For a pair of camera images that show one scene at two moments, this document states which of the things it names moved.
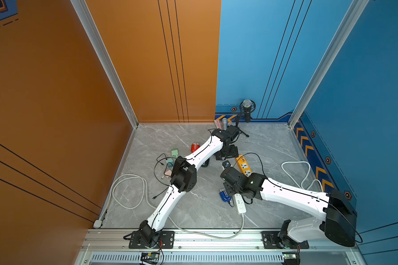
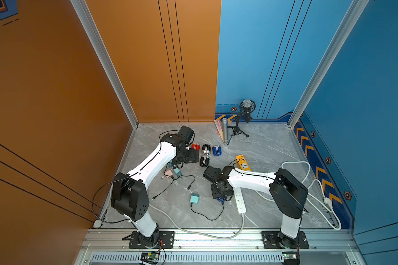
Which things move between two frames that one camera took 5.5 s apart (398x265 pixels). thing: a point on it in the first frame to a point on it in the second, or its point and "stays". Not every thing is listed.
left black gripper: (234, 153) to (194, 155)
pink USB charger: (168, 174) stays
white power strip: (240, 204) stays
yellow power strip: (245, 169) stays
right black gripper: (226, 186) to (226, 194)
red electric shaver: (194, 146) stays
